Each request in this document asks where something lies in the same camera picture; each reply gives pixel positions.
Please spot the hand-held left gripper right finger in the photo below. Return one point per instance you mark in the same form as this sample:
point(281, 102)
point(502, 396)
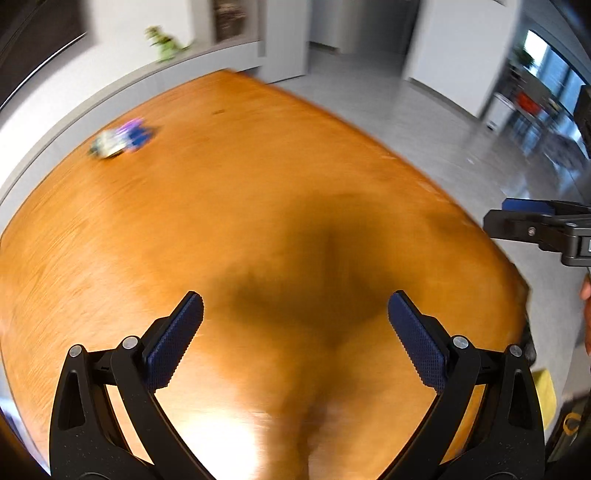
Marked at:
point(415, 341)

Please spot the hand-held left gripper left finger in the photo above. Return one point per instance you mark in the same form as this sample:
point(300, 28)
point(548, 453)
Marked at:
point(178, 341)

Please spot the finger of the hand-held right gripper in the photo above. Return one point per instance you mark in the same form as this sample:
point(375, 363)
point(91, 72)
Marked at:
point(526, 205)
point(521, 226)

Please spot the person's right hand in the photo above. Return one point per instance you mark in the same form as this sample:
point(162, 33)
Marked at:
point(586, 290)

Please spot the white floor box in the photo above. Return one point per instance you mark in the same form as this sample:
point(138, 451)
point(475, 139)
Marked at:
point(496, 113)

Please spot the red box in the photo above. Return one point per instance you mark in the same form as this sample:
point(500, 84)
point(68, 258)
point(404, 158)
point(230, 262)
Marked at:
point(526, 102)

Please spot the window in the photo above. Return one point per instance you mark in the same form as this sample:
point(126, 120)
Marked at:
point(554, 69)

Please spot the yellow cloth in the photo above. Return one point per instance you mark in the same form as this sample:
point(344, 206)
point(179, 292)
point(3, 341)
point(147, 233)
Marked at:
point(544, 397)

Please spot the potted plant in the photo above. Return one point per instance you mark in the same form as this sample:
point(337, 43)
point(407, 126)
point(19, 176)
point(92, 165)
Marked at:
point(525, 57)

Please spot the dark bag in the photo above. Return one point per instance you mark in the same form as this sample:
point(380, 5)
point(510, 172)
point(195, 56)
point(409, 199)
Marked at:
point(570, 424)

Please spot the green and white packet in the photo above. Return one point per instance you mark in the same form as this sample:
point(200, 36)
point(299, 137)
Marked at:
point(108, 144)

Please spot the purple and blue wrapper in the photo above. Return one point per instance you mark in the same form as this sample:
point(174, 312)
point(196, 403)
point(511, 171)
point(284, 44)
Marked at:
point(136, 133)

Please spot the green dinosaur toy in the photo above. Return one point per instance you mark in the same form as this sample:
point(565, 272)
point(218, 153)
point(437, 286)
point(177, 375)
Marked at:
point(168, 44)

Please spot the brown wicker basket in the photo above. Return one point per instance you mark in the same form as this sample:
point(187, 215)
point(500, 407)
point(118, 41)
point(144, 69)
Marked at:
point(231, 16)

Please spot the black television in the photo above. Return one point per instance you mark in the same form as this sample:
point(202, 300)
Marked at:
point(37, 41)

